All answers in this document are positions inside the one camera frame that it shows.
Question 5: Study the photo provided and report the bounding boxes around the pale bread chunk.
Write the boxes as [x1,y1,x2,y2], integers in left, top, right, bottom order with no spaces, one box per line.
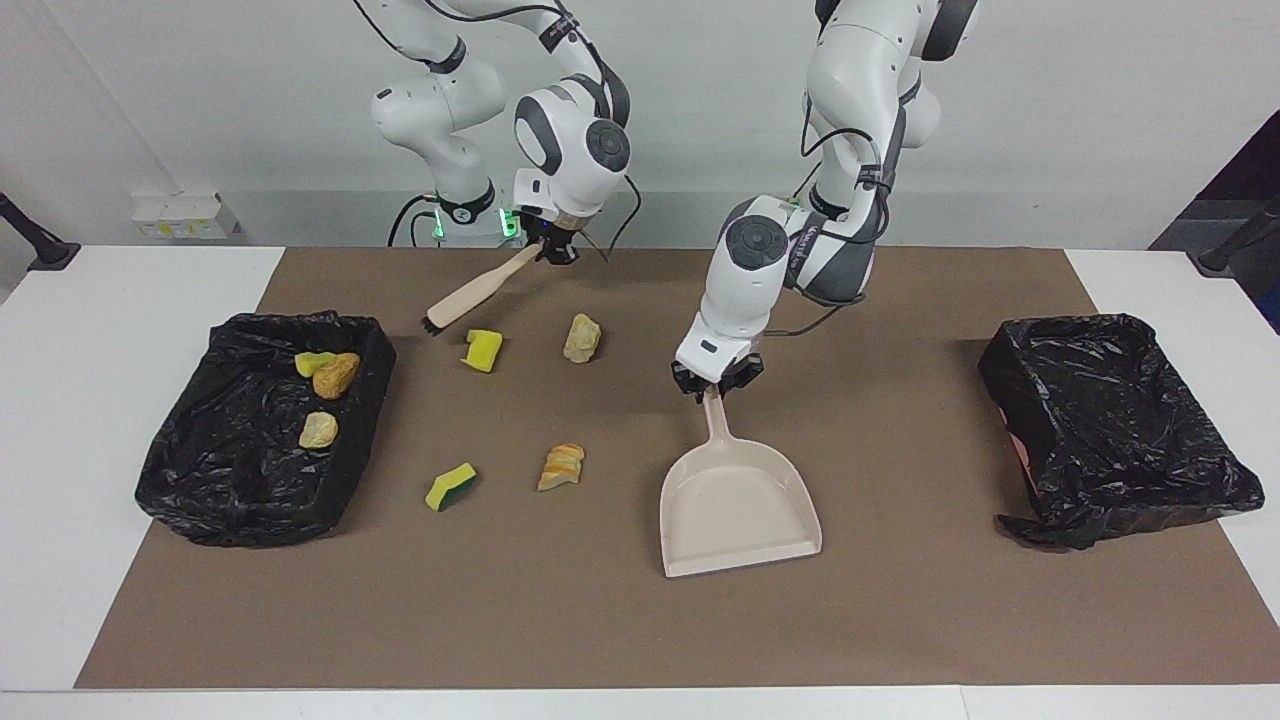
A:
[562,312,604,364]

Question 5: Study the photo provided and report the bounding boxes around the beige hand brush black bristles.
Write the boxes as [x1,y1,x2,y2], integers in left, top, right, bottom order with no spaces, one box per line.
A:
[422,243,546,337]

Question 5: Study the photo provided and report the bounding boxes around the plain yellow sponge piece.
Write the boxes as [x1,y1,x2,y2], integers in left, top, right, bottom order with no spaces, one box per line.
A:
[460,328,504,374]

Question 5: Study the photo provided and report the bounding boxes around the beige plastic dustpan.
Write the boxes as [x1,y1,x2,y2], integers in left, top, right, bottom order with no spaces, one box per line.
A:
[659,385,824,579]

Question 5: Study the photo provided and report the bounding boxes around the brown bread roll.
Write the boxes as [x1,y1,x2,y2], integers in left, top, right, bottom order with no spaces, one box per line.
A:
[312,352,362,401]

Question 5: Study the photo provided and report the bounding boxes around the black bag lined pink bin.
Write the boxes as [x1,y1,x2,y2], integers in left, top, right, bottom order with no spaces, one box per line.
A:
[978,313,1266,551]

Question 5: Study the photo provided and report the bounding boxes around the striped croissant piece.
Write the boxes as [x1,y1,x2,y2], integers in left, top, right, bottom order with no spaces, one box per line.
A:
[537,443,586,492]

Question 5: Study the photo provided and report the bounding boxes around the brown paper table mat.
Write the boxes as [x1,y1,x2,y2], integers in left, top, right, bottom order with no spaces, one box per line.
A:
[75,247,1280,691]

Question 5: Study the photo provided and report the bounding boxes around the yellow green sponge block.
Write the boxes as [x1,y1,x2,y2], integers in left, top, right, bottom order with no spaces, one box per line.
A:
[425,462,479,513]

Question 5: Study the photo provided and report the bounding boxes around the dark background furniture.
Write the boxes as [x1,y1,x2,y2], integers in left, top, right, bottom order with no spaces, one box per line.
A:
[1150,110,1280,336]

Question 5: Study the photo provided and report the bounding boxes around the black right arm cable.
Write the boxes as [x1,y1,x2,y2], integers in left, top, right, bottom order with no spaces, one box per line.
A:
[350,0,643,263]

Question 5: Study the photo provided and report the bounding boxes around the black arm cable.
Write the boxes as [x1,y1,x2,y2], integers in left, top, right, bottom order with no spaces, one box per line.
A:
[350,0,643,263]
[770,95,893,338]

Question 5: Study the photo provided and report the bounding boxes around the black right base cables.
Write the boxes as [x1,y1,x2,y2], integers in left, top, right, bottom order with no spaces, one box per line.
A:
[388,195,443,248]

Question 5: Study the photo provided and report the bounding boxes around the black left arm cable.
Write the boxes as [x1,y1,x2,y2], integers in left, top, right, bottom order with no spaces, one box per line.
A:
[770,95,893,338]

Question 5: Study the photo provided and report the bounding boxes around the white wall outlet box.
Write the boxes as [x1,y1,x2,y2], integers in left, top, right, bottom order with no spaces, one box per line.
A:
[132,193,241,241]

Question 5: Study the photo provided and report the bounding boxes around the black camera stand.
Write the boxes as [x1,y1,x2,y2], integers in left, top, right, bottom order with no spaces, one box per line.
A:
[0,190,81,273]
[1197,195,1280,278]

